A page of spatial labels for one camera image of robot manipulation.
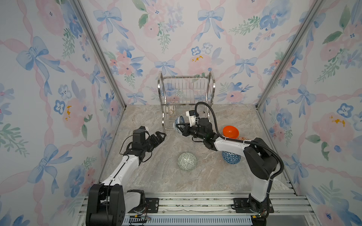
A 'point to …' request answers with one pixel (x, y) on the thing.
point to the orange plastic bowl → (230, 132)
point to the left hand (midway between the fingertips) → (162, 137)
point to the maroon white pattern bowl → (171, 109)
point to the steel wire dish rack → (178, 94)
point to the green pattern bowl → (187, 161)
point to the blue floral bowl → (180, 120)
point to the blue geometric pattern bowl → (231, 158)
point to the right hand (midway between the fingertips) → (177, 124)
